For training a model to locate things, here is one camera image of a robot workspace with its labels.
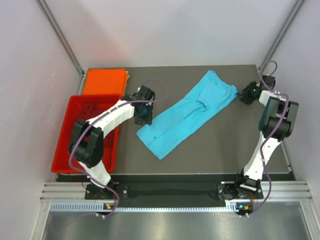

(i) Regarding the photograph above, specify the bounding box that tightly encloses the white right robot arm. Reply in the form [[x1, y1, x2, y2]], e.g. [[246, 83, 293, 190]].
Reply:
[[218, 75, 299, 200]]

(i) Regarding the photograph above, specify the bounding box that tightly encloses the right aluminium frame post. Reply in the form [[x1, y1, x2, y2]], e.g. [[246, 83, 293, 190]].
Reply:
[[258, 0, 306, 70]]

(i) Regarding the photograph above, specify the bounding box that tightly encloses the dark red t shirt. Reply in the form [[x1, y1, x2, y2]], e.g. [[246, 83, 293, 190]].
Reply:
[[77, 104, 110, 121]]

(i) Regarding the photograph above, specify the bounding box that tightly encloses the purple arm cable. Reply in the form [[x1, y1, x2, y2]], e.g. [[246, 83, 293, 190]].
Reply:
[[67, 79, 169, 221], [237, 60, 290, 218]]

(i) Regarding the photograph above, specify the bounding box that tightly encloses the slotted grey cable duct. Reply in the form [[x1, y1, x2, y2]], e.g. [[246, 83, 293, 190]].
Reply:
[[50, 202, 250, 213]]

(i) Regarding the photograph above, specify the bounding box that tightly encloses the aluminium front frame rail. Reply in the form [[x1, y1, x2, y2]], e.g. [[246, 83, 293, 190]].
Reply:
[[40, 181, 313, 202]]

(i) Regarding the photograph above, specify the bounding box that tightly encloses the light blue t shirt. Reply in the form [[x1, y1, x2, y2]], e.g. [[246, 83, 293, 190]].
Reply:
[[136, 70, 238, 160]]

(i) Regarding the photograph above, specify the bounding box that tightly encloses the aluminium frame post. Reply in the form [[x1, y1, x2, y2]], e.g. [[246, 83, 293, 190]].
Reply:
[[258, 0, 306, 70], [35, 0, 85, 76]]

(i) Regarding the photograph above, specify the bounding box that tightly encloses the folded orange t shirt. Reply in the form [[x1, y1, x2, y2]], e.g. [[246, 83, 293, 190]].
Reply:
[[82, 68, 130, 96]]

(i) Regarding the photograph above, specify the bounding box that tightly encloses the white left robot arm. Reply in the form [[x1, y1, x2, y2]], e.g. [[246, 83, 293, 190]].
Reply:
[[68, 86, 156, 199]]

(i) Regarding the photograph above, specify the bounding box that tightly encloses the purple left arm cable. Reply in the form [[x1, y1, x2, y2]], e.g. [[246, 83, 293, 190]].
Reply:
[[67, 79, 169, 221]]

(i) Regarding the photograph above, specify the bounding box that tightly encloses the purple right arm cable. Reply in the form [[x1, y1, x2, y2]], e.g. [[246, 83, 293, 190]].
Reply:
[[237, 60, 290, 218]]

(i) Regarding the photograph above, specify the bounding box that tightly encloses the left aluminium frame post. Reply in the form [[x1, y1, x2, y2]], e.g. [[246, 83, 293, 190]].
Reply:
[[35, 0, 85, 76]]

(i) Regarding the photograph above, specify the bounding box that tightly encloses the red plastic bin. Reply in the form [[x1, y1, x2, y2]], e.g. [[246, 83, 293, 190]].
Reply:
[[51, 94, 121, 174]]

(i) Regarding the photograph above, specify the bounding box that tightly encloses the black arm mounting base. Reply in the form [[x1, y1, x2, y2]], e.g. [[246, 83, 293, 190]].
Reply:
[[84, 173, 263, 208]]

